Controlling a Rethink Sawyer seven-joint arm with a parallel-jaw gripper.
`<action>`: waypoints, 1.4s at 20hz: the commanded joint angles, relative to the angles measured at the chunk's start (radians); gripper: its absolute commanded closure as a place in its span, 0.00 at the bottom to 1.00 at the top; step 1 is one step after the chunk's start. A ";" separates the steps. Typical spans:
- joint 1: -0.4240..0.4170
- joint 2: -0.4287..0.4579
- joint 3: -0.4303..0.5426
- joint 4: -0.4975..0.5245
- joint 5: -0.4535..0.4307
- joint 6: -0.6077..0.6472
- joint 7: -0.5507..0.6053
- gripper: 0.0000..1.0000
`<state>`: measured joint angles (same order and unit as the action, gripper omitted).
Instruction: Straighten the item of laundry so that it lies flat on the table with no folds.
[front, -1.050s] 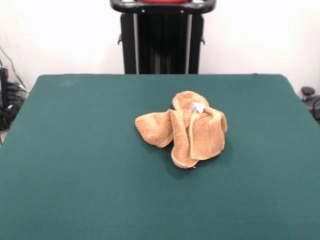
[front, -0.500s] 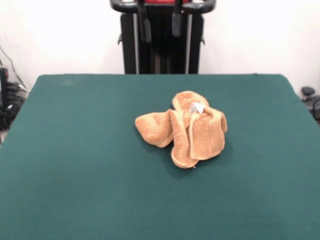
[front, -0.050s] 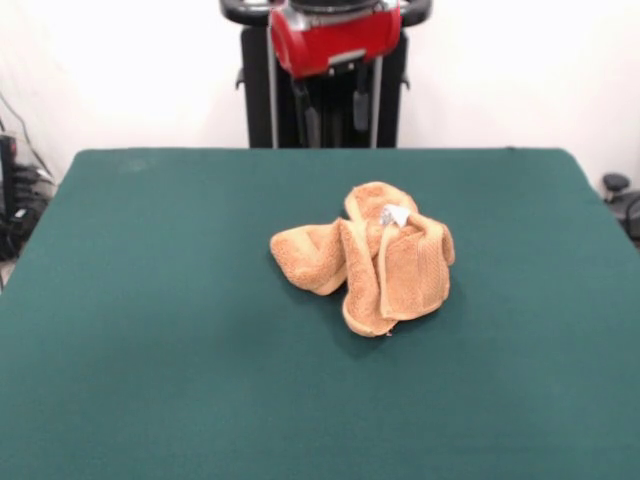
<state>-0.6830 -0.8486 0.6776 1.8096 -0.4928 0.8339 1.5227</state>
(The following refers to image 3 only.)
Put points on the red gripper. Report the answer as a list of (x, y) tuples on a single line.
[(330, 42)]

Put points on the orange terry towel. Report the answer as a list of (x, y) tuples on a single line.
[(320, 260)]

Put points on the dark green table cloth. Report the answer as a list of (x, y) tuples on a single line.
[(150, 325)]

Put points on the black office chair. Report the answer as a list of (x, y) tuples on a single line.
[(622, 197)]

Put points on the black electronic box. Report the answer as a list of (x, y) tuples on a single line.
[(8, 160)]

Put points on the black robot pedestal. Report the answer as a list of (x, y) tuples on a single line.
[(257, 90)]

